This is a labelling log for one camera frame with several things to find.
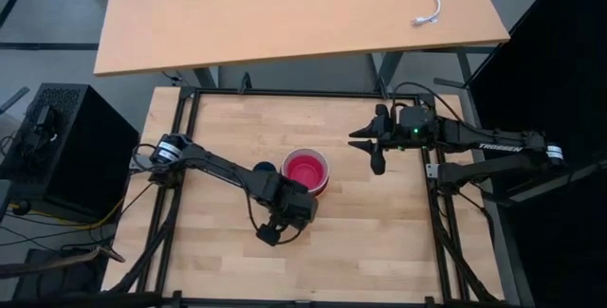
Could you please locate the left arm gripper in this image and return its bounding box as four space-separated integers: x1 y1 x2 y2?
255 182 320 247

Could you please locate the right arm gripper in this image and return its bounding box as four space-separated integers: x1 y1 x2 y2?
349 102 403 176

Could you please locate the dark blue plastic cup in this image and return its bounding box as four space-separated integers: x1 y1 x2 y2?
252 160 278 175

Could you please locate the white plastic bowl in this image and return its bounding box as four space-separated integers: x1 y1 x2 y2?
281 147 331 194

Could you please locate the grey metal desk leg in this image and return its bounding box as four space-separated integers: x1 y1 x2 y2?
192 66 219 89
372 51 405 94

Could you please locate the tan wooden desk top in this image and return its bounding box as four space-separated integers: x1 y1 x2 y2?
93 0 511 77

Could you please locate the grey metal bar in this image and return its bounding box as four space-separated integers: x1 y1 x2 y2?
509 157 607 205

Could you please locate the black side panel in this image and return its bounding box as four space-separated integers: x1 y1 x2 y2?
467 0 607 308

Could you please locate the black computer case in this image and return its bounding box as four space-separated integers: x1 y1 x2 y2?
0 82 141 205

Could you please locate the black aluminium table frame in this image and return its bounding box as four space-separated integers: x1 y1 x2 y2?
106 73 504 308

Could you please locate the black frame bracket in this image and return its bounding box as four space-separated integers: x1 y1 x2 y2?
236 71 255 95

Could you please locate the black hanging cable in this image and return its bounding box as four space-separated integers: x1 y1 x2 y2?
162 70 185 87

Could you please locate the yellow cable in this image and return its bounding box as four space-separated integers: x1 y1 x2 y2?
8 197 126 232

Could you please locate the brown strap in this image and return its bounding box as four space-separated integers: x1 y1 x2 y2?
0 245 127 281

